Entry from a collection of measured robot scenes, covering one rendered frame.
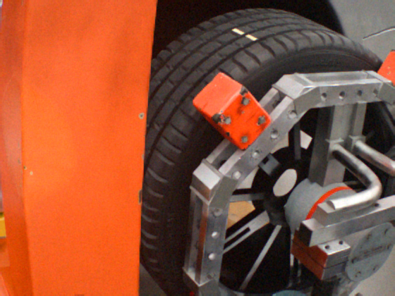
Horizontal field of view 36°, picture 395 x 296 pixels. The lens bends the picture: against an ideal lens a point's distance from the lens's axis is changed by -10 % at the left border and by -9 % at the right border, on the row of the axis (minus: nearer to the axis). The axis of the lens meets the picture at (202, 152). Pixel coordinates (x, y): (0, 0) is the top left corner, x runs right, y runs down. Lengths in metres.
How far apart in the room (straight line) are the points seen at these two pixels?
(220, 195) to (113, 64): 0.40
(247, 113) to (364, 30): 0.72
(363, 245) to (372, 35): 0.73
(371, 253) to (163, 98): 0.47
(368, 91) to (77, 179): 0.61
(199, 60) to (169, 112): 0.11
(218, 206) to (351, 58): 0.39
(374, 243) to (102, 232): 0.53
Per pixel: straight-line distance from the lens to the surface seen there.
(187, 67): 1.18
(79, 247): 0.82
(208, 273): 1.15
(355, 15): 1.64
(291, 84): 1.10
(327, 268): 0.97
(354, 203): 0.98
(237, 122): 1.02
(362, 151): 1.17
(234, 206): 2.96
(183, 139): 1.10
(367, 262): 1.18
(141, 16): 0.73
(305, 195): 1.22
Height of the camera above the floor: 1.46
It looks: 25 degrees down
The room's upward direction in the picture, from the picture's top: 6 degrees clockwise
